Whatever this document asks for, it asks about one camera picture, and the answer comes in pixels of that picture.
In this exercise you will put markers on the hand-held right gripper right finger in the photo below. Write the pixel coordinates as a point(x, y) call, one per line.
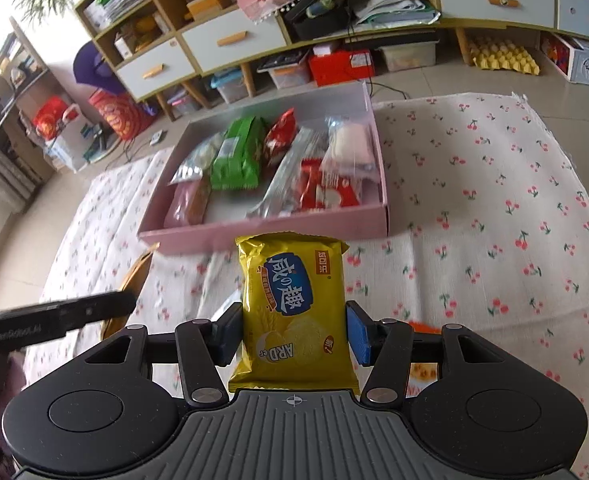
point(359, 332)

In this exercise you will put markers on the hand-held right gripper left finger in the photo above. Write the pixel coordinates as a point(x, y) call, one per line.
point(227, 335)

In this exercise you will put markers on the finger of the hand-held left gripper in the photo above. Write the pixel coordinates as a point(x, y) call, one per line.
point(99, 310)

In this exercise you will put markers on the brown snack packet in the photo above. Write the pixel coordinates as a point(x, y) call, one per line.
point(134, 272)
point(182, 207)

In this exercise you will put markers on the yellow snack packet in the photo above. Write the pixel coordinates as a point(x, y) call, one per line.
point(294, 300)

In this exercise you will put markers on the pink cardboard box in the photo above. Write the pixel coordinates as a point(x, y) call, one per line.
point(274, 235)

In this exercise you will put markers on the red candy packet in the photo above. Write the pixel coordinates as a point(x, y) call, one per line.
point(324, 192)
point(280, 137)

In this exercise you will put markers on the silver white snack packet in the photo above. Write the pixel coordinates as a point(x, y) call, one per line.
point(284, 180)

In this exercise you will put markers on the green snack packet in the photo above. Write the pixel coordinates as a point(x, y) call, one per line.
point(237, 160)

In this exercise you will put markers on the clear packet with pale snack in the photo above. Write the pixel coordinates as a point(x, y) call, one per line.
point(197, 160)

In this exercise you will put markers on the clear blue-printed snack packet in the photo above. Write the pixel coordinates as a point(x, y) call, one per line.
point(349, 147)

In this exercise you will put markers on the orange snack packet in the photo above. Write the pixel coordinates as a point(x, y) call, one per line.
point(424, 375)

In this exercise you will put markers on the cherry print cloth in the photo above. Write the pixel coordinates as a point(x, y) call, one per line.
point(474, 210)

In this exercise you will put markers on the white paper bag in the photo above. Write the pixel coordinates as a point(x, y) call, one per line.
point(74, 140)

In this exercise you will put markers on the small white remote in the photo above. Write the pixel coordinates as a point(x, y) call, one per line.
point(158, 136)

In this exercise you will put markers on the red gift bag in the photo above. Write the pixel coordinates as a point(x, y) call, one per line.
point(119, 112)

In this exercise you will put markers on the red shopping bag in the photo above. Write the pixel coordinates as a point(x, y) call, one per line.
point(49, 117)

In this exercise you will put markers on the clear storage bin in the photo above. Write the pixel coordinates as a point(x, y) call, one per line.
point(232, 87)
point(287, 72)
point(187, 102)
point(407, 57)

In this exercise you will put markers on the dark side shelf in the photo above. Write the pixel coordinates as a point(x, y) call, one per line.
point(24, 85)

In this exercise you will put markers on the purple cloth item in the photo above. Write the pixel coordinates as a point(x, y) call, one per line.
point(89, 67)

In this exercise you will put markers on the red cardboard box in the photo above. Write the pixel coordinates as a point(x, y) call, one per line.
point(342, 67)

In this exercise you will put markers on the long wooden drawer cabinet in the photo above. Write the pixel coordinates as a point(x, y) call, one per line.
point(264, 35)

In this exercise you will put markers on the stack of books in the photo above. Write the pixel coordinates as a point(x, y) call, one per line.
point(119, 0)

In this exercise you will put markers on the yellow egg tray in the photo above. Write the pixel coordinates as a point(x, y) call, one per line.
point(504, 57)

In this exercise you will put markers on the black storage box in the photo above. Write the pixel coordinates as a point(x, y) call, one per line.
point(314, 22)

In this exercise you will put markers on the orange cardboard box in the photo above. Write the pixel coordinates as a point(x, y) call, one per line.
point(209, 5)

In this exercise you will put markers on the stack of papers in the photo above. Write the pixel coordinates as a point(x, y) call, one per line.
point(394, 7)

